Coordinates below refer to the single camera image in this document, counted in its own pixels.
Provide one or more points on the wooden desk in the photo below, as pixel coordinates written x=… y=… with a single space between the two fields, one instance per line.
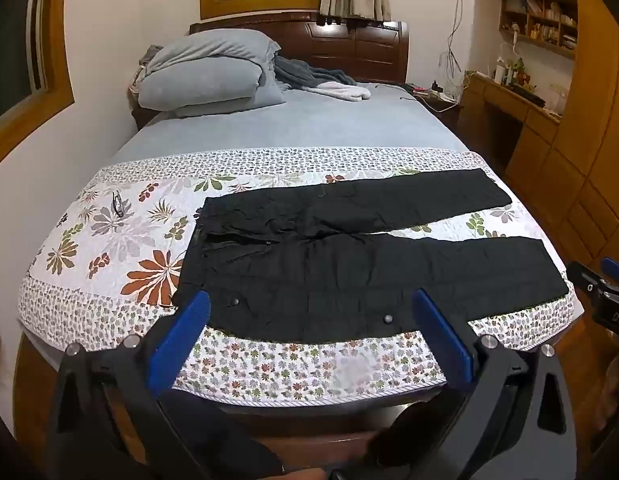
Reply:
x=529 y=120

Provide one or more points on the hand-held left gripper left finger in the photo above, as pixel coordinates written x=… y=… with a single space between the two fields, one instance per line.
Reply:
x=189 y=320

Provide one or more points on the eyeglasses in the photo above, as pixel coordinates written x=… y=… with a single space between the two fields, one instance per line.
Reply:
x=119 y=205

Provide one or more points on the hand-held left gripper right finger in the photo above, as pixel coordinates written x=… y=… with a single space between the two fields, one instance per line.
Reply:
x=442 y=330

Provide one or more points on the grey bed sheet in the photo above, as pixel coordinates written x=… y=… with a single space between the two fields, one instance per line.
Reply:
x=309 y=122

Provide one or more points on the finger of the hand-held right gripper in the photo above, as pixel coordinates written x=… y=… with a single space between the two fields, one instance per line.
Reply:
x=587 y=280
x=618 y=267

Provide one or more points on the dark wooden headboard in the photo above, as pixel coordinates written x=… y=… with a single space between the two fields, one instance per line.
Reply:
x=339 y=45

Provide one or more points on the wooden wall shelf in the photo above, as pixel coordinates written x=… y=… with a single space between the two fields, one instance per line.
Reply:
x=539 y=20

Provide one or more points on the black keyboard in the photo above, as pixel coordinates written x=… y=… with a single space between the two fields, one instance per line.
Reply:
x=529 y=94

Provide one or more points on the white fluffy towel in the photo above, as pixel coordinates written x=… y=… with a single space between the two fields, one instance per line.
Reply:
x=342 y=91

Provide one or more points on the grey pillows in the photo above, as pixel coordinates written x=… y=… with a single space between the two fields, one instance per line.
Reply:
x=204 y=70

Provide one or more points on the floral quilt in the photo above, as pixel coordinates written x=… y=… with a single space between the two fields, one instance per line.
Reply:
x=114 y=240

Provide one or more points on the grey knit blanket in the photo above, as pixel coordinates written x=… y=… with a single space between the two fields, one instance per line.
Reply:
x=309 y=74

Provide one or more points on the wooden nightstand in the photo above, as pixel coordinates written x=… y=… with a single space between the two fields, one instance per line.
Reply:
x=444 y=110

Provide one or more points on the black pants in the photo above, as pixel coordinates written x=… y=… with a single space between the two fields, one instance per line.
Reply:
x=339 y=260

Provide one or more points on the large wooden framed window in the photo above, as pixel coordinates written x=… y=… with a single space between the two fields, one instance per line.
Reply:
x=19 y=45

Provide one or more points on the wooden wardrobe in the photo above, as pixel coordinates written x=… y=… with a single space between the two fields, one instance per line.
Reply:
x=589 y=135

